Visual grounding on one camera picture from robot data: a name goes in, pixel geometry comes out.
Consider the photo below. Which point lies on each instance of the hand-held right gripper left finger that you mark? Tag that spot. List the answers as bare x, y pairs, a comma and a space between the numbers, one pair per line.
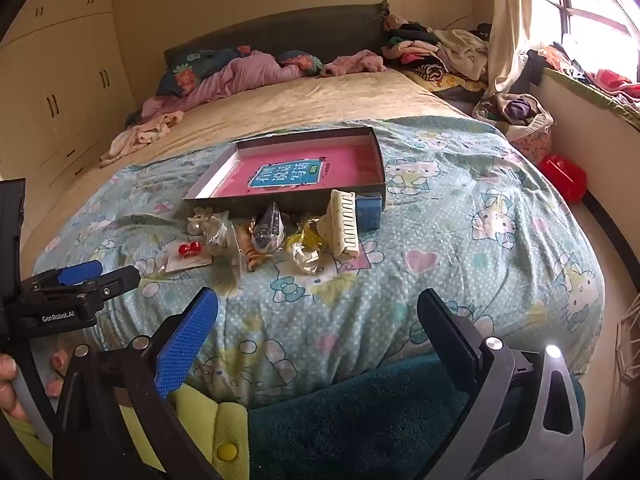
187, 342

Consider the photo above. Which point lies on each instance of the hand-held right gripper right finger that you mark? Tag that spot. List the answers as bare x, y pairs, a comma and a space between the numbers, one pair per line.
447, 335

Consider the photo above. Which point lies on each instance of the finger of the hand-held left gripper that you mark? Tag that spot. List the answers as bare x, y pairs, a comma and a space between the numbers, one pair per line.
115, 281
80, 272

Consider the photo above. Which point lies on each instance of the red bead hair clip card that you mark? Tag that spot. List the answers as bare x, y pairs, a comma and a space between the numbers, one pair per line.
187, 255

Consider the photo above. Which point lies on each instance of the white pearl flower clip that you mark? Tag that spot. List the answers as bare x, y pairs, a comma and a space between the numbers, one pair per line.
199, 222

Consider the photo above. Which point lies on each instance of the shallow cardboard box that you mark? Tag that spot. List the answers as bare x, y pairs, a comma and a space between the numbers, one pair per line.
210, 187

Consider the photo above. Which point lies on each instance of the black glitter hair clip bag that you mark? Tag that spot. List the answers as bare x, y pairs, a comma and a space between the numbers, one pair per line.
267, 230

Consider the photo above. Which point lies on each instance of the blue cube box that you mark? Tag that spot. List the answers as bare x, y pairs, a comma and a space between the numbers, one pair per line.
369, 212

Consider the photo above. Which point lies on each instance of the cream hair claw clip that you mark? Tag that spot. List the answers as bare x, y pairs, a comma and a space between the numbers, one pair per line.
345, 222

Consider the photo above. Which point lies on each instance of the person's left forearm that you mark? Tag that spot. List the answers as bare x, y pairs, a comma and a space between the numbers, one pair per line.
22, 447

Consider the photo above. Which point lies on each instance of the person's left hand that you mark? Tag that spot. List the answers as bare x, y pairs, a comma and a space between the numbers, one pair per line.
59, 367

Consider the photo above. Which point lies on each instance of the yellow-green fleece jacket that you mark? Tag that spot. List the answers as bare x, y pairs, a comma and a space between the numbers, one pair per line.
220, 425

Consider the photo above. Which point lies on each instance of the teal fleece cloth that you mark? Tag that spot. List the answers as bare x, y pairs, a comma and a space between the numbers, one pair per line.
350, 420

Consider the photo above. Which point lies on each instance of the pale pink garment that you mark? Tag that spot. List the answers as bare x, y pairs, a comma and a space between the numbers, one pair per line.
140, 132

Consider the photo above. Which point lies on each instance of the cream wardrobe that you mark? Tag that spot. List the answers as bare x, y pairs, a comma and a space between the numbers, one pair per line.
60, 85

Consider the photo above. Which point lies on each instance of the yellow hoop earrings bag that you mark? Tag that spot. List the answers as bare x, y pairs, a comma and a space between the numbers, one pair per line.
310, 232

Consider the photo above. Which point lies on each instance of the pink book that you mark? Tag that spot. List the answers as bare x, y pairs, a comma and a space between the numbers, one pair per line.
300, 175

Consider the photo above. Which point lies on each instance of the dark floral pillow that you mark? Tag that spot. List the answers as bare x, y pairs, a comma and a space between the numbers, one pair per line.
195, 67

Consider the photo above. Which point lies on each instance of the floral laundry bag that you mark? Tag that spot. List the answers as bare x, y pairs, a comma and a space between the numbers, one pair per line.
525, 120

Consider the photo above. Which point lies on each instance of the pink quilt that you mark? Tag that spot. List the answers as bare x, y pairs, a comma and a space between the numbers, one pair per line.
235, 77

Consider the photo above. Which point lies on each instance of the beige bedspread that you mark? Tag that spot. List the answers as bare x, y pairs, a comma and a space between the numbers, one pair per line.
300, 105

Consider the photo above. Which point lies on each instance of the pile of folded clothes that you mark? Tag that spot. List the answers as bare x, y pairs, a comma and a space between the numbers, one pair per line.
440, 55

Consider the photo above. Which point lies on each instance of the dark hanging cloth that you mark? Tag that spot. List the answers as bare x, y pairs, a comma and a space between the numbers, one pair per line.
535, 67

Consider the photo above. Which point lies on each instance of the pink fuzzy garment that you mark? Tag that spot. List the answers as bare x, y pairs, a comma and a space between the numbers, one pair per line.
355, 62

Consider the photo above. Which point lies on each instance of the red and orange clothes heap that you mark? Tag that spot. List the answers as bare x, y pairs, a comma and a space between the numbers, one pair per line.
610, 82

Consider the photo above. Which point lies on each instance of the grey-green headboard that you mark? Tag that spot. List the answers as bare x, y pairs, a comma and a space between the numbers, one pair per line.
280, 30

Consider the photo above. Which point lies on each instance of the cream curtain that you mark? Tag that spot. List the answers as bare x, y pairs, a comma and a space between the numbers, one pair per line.
512, 20

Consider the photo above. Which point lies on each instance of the window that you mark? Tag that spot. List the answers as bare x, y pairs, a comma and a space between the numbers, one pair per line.
595, 5

